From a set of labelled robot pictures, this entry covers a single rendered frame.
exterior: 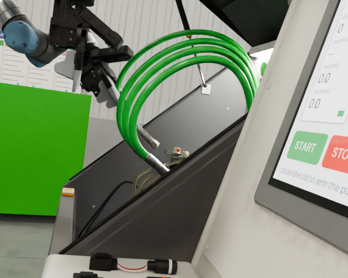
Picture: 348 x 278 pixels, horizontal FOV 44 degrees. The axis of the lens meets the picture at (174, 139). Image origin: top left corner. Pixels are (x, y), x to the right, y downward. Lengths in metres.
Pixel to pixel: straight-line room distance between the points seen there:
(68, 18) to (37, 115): 3.30
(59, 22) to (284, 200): 0.66
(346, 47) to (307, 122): 0.09
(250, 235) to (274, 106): 0.18
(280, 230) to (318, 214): 0.07
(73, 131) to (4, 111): 0.65
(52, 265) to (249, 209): 0.28
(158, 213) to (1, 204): 3.76
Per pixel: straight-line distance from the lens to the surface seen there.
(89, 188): 1.33
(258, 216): 0.54
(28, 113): 4.27
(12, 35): 1.17
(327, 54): 0.54
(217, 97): 1.37
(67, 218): 0.99
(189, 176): 0.68
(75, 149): 4.32
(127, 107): 0.83
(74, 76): 0.98
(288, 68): 0.62
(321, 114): 0.49
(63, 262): 0.64
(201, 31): 1.11
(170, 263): 0.63
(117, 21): 7.64
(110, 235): 0.68
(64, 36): 0.98
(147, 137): 1.11
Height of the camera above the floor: 1.20
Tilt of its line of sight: 3 degrees down
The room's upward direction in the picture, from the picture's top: 8 degrees clockwise
